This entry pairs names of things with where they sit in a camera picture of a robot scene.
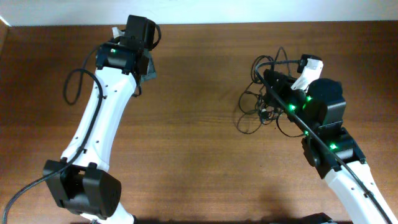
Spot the black USB cable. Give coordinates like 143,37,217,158
236,46,305,138

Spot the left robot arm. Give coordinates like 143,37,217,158
43,15,161,223

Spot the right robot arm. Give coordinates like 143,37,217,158
257,71,397,223

